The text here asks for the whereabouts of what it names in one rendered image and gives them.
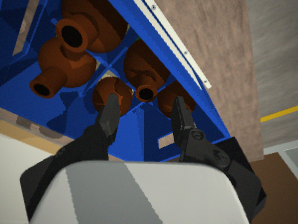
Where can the blue crate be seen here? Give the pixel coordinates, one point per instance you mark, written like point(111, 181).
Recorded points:
point(71, 110)

